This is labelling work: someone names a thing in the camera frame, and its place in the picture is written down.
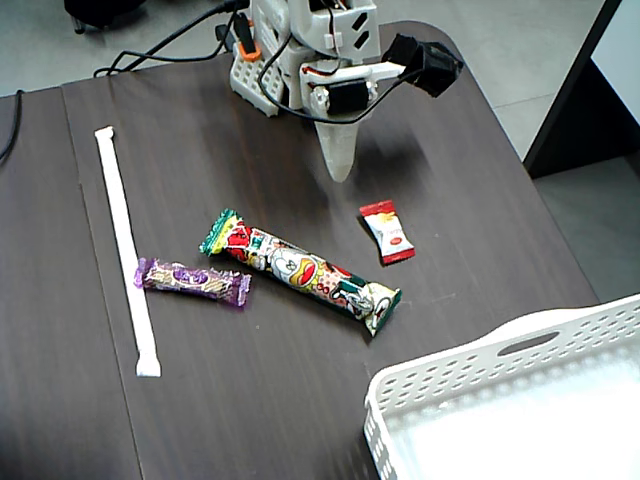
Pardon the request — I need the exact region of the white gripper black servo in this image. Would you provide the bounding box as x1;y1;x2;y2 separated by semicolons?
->
298;55;406;183

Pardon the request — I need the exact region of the small red white candy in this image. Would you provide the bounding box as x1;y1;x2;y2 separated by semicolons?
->
358;199;417;267

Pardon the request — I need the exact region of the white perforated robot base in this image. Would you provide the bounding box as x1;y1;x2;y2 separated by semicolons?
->
228;47;289;119

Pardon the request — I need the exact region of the purple wrapped candy bar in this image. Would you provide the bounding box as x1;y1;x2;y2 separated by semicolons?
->
133;257;253;308

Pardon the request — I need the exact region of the white perforated plastic tray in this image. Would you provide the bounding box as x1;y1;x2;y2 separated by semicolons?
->
363;293;640;480

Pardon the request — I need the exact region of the long colourful cartoon snack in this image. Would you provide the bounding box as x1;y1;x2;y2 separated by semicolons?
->
198;208;403;338

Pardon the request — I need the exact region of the orange black clamp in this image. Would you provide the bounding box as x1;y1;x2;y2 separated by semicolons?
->
214;12;265;63

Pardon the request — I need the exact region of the dark furniture panel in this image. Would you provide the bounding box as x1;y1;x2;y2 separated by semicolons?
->
522;0;640;180

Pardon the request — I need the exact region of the black chair base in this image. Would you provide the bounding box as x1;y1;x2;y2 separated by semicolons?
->
63;0;150;35

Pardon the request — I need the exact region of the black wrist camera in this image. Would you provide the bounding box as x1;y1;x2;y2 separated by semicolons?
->
380;33;465;99

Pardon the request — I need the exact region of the black power cable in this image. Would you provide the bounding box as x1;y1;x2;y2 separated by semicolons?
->
93;0;251;79

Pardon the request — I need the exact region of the thin black cable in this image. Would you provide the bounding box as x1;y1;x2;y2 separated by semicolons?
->
0;88;25;162

